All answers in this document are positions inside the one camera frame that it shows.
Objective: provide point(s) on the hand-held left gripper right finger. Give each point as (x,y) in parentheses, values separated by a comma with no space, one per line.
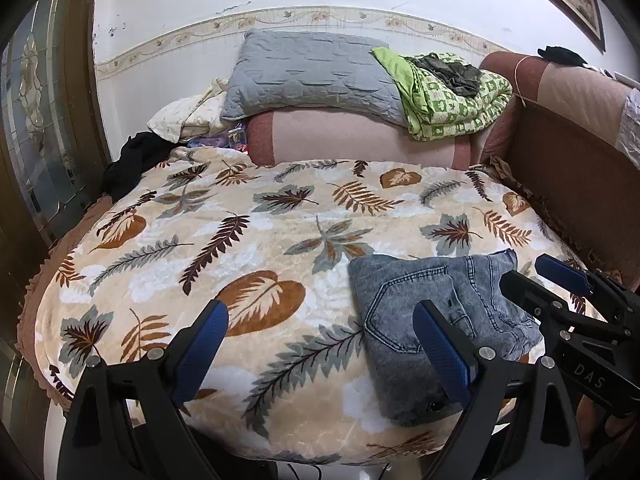
(442,355)

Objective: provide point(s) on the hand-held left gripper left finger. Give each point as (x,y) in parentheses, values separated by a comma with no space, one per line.
(200,350)

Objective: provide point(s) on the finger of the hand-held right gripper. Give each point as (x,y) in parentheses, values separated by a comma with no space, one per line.
(530,295)
(562,272)

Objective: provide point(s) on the blue denim pants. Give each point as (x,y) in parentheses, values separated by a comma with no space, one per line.
(395,310)

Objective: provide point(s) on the brown and pink sofa backrest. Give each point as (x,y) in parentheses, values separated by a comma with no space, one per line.
(565,160)

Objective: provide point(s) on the cream leaf print blanket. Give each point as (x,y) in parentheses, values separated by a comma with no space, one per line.
(250,210)

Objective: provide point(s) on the clear plastic bag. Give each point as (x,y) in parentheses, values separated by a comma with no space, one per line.
(631,130)

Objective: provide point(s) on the green patterned quilt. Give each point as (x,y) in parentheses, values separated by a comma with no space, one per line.
(450,110)

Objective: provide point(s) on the black garment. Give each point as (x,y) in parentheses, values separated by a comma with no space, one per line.
(135,160)

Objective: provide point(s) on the purple plastic bag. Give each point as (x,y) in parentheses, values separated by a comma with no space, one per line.
(230,136)

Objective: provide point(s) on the small black cloth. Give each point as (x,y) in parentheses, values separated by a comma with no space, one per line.
(562,55)

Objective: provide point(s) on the dark grey cloth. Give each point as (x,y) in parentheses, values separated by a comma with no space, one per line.
(450,74)

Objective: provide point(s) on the cream floral cloth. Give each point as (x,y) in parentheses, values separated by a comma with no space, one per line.
(180,115)

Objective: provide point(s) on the pink sofa bolster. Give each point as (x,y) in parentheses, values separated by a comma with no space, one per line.
(350,135)

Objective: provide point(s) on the wooden stained glass door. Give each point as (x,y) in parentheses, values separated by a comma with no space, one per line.
(35,110)

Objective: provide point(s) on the grey quilted pillow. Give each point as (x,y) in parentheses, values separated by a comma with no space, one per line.
(305,75)

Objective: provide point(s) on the large framed wall picture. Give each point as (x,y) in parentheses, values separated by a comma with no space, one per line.
(580,5)

